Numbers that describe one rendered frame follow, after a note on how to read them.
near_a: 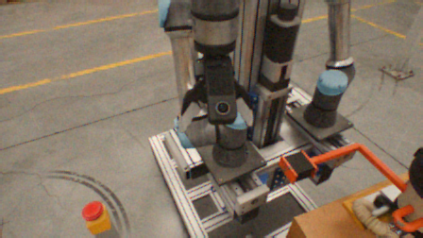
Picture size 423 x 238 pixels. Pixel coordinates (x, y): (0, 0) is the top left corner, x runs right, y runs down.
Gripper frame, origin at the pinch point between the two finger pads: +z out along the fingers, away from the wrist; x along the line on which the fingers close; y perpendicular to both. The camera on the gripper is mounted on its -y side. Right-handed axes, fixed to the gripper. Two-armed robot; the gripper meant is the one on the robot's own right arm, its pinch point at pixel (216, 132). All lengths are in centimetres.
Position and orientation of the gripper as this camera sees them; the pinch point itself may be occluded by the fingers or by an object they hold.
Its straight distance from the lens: 54.8
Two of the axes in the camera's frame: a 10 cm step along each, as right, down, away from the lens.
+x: -9.9, 0.9, -1.0
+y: -1.3, -6.6, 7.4
